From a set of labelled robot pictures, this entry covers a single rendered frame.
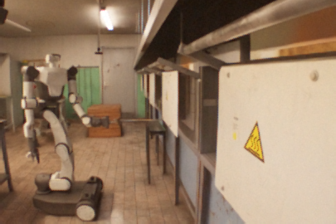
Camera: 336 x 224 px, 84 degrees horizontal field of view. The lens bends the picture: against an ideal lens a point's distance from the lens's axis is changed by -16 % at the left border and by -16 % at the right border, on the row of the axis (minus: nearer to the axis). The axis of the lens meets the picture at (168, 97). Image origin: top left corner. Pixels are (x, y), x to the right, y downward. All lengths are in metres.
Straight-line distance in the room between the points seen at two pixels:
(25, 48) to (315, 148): 6.96
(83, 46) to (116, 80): 1.37
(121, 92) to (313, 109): 6.08
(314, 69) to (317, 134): 0.10
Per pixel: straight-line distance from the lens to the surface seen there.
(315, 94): 0.37
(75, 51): 6.50
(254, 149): 0.53
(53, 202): 2.27
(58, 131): 2.16
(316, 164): 0.39
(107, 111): 4.74
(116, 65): 6.32
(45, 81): 2.03
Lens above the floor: 1.30
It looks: 6 degrees down
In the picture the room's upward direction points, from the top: straight up
